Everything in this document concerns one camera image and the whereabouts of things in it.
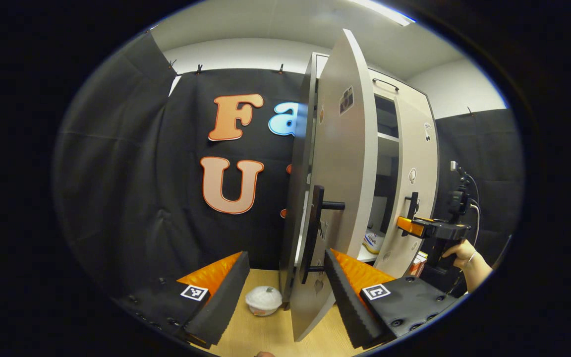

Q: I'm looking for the white shoe cabinet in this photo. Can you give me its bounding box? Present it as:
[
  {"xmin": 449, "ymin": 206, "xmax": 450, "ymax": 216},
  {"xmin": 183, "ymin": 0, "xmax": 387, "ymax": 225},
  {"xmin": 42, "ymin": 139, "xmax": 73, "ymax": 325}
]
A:
[{"xmin": 280, "ymin": 52, "xmax": 440, "ymax": 308}]

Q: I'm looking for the white cabinet drawer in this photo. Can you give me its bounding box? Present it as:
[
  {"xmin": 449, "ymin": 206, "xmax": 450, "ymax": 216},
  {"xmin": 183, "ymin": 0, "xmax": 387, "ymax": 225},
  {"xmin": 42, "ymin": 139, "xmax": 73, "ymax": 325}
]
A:
[{"xmin": 370, "ymin": 69, "xmax": 432, "ymax": 107}]

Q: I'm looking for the white lidded food cup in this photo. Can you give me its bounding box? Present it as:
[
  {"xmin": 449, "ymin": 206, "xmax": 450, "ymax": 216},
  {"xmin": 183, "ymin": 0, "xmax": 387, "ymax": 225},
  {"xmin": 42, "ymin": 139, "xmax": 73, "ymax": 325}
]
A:
[{"xmin": 245, "ymin": 286, "xmax": 283, "ymax": 317}]

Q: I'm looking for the black door handle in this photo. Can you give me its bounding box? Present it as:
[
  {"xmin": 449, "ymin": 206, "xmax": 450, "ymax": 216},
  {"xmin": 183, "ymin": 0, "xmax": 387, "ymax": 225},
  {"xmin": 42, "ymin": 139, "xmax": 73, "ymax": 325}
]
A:
[
  {"xmin": 404, "ymin": 192, "xmax": 420, "ymax": 236},
  {"xmin": 300, "ymin": 185, "xmax": 345, "ymax": 285}
]

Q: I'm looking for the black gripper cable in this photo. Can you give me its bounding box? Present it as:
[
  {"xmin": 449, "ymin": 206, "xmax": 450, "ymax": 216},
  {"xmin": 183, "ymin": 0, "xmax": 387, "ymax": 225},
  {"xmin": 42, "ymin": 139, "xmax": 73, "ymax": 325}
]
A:
[{"xmin": 461, "ymin": 171, "xmax": 482, "ymax": 248}]

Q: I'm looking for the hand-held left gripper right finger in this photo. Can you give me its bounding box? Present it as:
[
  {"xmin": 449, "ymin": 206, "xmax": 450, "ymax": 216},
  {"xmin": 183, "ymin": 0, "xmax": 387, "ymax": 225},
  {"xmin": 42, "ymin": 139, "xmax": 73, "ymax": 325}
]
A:
[{"xmin": 323, "ymin": 248, "xmax": 459, "ymax": 349}]

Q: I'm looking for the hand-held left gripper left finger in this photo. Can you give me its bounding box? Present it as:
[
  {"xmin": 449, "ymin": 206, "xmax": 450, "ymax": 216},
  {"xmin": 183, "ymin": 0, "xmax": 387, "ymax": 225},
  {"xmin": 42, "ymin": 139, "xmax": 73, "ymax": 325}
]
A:
[{"xmin": 112, "ymin": 250, "xmax": 251, "ymax": 349}]

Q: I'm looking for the black backdrop cloth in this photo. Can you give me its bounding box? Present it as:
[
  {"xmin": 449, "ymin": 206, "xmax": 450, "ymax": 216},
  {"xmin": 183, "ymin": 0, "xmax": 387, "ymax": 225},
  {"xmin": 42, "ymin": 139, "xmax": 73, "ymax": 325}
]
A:
[{"xmin": 52, "ymin": 30, "xmax": 526, "ymax": 298}]

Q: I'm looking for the white shoe cabinet door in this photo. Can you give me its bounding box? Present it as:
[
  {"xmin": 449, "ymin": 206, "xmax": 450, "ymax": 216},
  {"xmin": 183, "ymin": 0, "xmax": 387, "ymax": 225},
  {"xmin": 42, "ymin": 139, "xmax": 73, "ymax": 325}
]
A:
[
  {"xmin": 372, "ymin": 89, "xmax": 440, "ymax": 278},
  {"xmin": 290, "ymin": 28, "xmax": 379, "ymax": 343}
]

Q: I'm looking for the white canvas shoe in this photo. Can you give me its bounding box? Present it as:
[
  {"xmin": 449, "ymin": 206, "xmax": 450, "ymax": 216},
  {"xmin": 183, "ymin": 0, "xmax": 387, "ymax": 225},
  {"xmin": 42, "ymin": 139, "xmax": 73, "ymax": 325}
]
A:
[{"xmin": 363, "ymin": 230, "xmax": 386, "ymax": 254}]

